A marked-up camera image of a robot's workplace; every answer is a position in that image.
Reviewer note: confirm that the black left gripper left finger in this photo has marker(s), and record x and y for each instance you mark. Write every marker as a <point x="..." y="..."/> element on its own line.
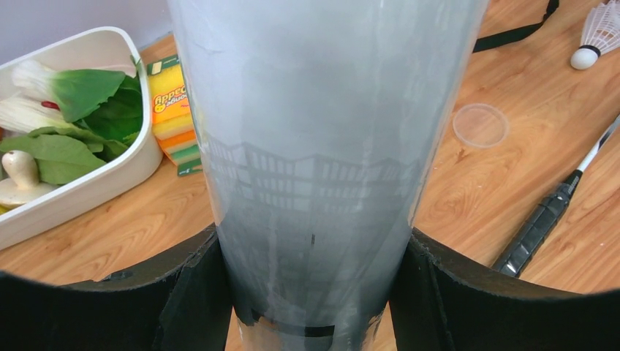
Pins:
<point x="176" y="300"/>

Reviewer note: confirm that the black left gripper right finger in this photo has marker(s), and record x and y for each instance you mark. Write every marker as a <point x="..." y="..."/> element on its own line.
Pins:
<point x="442" y="300"/>

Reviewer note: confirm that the clear plastic tube lid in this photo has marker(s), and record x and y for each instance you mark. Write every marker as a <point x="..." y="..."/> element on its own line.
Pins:
<point x="480" y="125"/>

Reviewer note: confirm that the white shuttlecock tube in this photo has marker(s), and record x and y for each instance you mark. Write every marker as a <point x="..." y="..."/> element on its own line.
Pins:
<point x="317" y="123"/>

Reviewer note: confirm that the white shuttlecock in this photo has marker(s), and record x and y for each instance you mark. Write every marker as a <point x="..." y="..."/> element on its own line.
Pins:
<point x="600" y="35"/>

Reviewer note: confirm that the white racket on bag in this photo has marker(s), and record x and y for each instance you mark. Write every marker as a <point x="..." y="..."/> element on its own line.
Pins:
<point x="544" y="218"/>

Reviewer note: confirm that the packaged colourful sponges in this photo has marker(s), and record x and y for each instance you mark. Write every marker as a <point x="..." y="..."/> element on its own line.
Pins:
<point x="171" y="117"/>

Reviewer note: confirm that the green toy leaf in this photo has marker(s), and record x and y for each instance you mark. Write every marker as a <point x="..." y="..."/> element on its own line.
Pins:
<point x="65" y="154"/>

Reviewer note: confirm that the toy mushroom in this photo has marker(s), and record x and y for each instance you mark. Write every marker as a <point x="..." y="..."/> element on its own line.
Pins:
<point x="23" y="184"/>

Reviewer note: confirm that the green toy bok choy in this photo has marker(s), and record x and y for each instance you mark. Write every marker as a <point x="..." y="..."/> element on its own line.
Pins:
<point x="108" y="103"/>

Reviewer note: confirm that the white toy bok choy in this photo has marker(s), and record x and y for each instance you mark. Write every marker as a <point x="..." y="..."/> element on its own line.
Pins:
<point x="20" y="114"/>

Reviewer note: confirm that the black racket bag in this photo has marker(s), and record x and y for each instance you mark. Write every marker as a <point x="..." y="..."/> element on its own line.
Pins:
<point x="514" y="35"/>

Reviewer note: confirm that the white plastic tray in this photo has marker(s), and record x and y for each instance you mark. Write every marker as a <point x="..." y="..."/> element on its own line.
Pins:
<point x="105" y="47"/>

